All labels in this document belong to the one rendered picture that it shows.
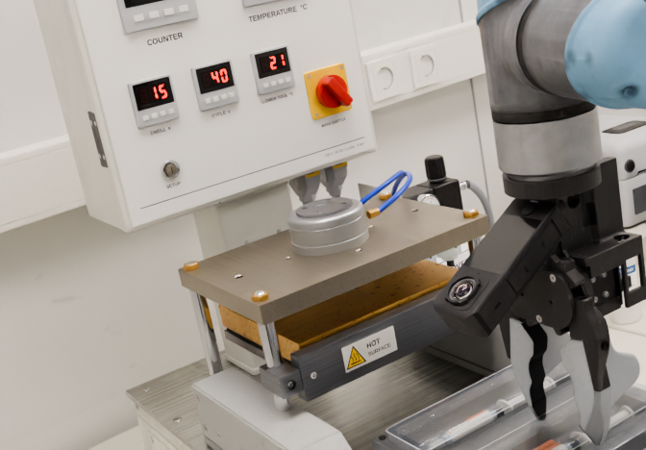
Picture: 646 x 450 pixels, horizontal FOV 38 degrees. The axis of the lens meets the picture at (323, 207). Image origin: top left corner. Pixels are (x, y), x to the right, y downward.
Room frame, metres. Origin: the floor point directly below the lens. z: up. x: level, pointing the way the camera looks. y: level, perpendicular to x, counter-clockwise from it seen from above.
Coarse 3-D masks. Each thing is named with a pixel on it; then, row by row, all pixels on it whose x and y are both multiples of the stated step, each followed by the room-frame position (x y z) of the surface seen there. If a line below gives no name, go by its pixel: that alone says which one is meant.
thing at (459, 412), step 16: (560, 368) 0.77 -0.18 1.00; (480, 384) 0.77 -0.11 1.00; (496, 384) 0.76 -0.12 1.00; (512, 384) 0.76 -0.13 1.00; (544, 384) 0.75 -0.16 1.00; (448, 400) 0.75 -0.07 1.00; (464, 400) 0.74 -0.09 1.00; (480, 400) 0.74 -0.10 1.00; (496, 400) 0.73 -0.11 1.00; (512, 400) 0.73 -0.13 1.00; (416, 416) 0.73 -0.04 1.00; (432, 416) 0.73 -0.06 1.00; (448, 416) 0.72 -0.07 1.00; (464, 416) 0.72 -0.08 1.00; (480, 416) 0.71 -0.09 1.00; (400, 432) 0.71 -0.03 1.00; (416, 432) 0.71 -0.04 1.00; (432, 432) 0.70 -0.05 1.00; (448, 432) 0.70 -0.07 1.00
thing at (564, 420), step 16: (624, 400) 0.69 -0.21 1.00; (640, 400) 0.69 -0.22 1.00; (544, 416) 0.69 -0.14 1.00; (560, 416) 0.69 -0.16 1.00; (576, 416) 0.68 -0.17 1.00; (624, 416) 0.67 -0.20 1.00; (512, 432) 0.68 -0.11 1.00; (528, 432) 0.67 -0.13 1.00; (544, 432) 0.67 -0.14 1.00; (560, 432) 0.66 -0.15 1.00; (576, 432) 0.66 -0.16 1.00; (496, 448) 0.66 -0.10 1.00; (512, 448) 0.65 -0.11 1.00; (528, 448) 0.65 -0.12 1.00; (544, 448) 0.64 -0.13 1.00; (560, 448) 0.64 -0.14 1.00
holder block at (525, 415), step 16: (560, 400) 0.73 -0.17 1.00; (512, 416) 0.72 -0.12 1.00; (528, 416) 0.71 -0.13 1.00; (384, 432) 0.73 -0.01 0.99; (496, 432) 0.70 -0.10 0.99; (624, 432) 0.66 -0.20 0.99; (640, 432) 0.66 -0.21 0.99; (384, 448) 0.71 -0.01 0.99; (400, 448) 0.70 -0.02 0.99; (464, 448) 0.68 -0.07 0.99; (480, 448) 0.68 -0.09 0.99; (608, 448) 0.64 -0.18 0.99; (624, 448) 0.65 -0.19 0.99; (640, 448) 0.65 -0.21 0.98
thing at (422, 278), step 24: (432, 264) 0.95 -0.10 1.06; (360, 288) 0.92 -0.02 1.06; (384, 288) 0.90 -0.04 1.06; (408, 288) 0.89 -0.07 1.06; (432, 288) 0.89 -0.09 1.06; (312, 312) 0.88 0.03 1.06; (336, 312) 0.86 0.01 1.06; (360, 312) 0.85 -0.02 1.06; (240, 336) 0.93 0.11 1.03; (288, 336) 0.83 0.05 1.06; (312, 336) 0.82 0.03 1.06; (288, 360) 0.83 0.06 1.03
